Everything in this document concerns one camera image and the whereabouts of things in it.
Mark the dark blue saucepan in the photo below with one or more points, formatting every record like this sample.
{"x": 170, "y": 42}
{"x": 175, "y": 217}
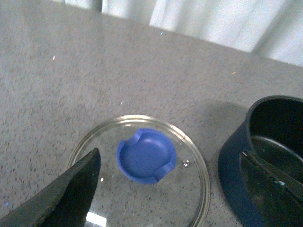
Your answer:
{"x": 273, "y": 131}

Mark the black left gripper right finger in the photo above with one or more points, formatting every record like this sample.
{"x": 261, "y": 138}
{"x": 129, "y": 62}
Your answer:
{"x": 277, "y": 196}

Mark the white curtain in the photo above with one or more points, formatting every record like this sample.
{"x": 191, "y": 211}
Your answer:
{"x": 269, "y": 28}

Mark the glass lid with blue knob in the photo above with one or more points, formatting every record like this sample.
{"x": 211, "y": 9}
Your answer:
{"x": 151, "y": 175}

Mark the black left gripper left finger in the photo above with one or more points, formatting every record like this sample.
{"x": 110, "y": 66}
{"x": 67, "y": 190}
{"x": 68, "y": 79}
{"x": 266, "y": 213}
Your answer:
{"x": 63, "y": 203}

